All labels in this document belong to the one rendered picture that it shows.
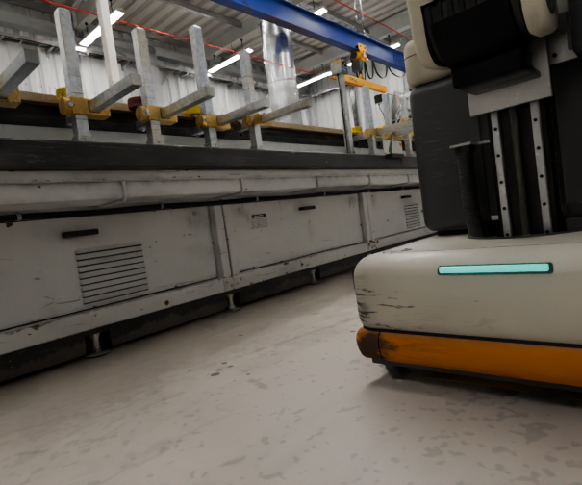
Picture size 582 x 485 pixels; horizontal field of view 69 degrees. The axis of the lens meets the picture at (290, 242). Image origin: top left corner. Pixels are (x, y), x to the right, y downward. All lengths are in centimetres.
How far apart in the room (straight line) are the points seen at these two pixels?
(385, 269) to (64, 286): 112
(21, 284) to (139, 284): 40
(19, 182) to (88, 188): 19
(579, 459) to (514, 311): 23
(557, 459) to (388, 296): 39
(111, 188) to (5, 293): 46
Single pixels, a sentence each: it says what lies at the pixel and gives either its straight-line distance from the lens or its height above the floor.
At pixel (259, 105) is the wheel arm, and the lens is 159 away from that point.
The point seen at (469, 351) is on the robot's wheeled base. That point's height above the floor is 10.
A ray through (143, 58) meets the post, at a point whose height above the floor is 100.
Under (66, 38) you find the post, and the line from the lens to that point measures 155.
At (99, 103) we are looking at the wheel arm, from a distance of 143.
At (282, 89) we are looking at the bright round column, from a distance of 714.
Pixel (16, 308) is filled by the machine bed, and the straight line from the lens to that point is 161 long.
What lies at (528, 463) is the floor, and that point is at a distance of 75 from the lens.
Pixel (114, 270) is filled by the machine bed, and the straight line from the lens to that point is 171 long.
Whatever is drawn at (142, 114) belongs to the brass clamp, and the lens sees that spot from 158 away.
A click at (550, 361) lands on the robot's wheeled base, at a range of 84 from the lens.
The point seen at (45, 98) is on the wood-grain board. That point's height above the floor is 88.
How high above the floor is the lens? 38
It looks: 3 degrees down
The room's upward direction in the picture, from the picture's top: 8 degrees counter-clockwise
